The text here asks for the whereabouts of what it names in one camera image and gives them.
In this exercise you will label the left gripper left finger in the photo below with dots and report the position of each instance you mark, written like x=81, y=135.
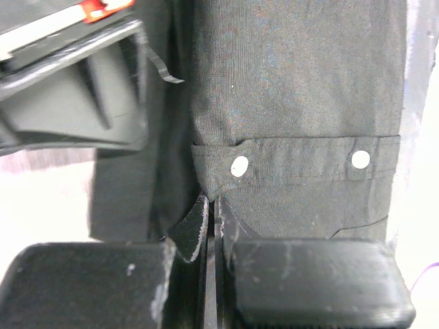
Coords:
x=111, y=285

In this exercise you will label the black long sleeve shirt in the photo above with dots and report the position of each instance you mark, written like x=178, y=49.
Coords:
x=289, y=110

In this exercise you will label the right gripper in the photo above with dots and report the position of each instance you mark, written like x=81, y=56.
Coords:
x=73, y=74

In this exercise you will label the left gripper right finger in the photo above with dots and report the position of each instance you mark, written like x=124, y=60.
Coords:
x=305, y=283

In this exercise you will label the folded white shirt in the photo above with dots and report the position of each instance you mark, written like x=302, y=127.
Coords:
x=406, y=226

